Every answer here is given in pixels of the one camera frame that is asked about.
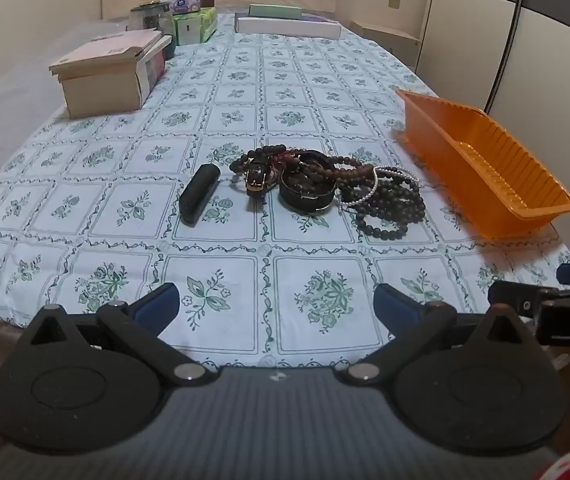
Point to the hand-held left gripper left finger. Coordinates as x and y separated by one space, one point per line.
157 305

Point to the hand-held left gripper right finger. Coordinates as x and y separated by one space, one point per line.
395 306

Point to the black oblong case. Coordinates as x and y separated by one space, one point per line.
199 194

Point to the orange plastic tray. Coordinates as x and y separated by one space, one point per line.
465 130

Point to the white grey sliding wardrobe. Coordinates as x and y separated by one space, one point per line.
540 50

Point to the beige cardboard box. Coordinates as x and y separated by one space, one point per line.
95 80

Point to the dark red printed box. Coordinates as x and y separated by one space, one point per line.
152 70

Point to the clear plastic sheet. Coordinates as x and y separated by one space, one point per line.
15 85

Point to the white nightstand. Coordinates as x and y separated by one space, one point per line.
390 40

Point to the green tissue pack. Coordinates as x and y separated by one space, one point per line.
190 27

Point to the dark glass jar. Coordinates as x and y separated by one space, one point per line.
150 22

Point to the long white box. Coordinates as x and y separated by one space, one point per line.
285 27

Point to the dark purple flat box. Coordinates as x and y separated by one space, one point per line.
317 16

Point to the purple tissue box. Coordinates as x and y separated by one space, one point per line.
180 2

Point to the long green box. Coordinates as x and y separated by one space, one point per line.
275 10

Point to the wall socket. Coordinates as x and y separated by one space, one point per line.
394 2

